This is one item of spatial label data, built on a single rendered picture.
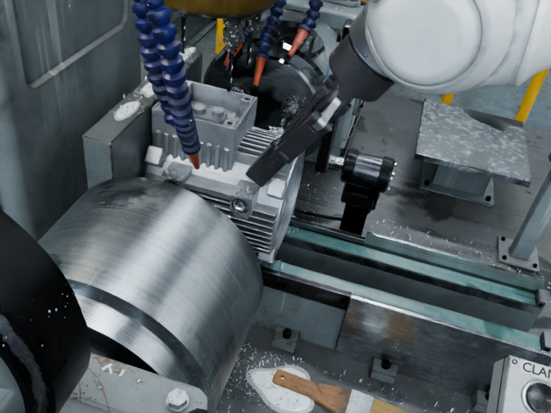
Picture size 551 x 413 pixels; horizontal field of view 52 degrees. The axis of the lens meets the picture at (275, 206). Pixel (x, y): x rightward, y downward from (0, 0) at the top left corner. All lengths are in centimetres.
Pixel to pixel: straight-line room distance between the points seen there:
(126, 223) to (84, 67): 36
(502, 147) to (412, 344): 61
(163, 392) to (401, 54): 29
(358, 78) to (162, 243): 27
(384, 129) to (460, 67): 115
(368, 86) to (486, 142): 75
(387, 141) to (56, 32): 91
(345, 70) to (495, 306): 50
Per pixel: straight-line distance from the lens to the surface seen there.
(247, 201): 75
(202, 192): 78
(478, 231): 127
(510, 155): 133
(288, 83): 99
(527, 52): 43
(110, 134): 73
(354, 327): 88
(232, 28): 70
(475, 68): 40
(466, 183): 135
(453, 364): 91
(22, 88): 76
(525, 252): 123
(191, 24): 409
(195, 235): 57
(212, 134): 77
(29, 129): 79
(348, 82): 63
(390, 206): 125
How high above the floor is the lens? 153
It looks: 38 degrees down
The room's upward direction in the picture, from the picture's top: 9 degrees clockwise
